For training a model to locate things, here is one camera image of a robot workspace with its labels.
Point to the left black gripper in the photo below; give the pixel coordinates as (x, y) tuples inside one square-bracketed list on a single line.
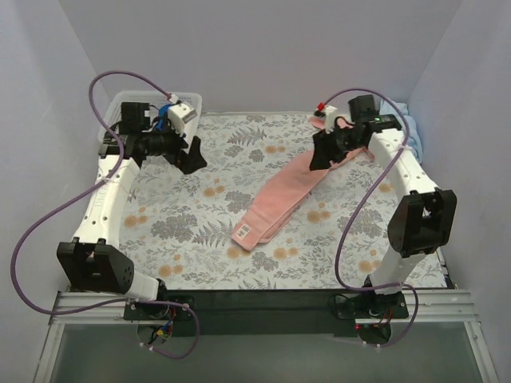
[(181, 151)]

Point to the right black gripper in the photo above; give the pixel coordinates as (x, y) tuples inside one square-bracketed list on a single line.
[(330, 144)]

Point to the pink towel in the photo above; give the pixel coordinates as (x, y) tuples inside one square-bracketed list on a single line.
[(274, 205)]

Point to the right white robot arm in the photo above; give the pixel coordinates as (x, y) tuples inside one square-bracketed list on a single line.
[(423, 219)]

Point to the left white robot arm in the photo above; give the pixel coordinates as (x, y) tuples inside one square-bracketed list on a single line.
[(93, 260)]

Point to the blue rolled towel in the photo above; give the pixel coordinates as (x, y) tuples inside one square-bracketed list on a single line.
[(160, 120)]

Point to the floral table mat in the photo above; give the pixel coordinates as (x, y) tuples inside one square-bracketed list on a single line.
[(179, 228)]

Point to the white plastic basket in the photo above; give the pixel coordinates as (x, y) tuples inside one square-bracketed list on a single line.
[(116, 115)]

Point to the light blue crumpled towel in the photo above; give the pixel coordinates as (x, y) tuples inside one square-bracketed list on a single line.
[(414, 143)]

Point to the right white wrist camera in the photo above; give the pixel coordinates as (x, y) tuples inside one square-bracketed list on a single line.
[(325, 117)]

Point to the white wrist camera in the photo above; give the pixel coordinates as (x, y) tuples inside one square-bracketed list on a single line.
[(183, 119), (325, 117)]

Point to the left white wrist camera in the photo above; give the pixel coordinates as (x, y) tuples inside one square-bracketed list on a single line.
[(183, 119)]

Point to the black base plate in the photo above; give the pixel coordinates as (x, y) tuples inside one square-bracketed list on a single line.
[(262, 312)]

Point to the aluminium rail frame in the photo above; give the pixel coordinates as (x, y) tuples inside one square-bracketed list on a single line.
[(435, 305)]

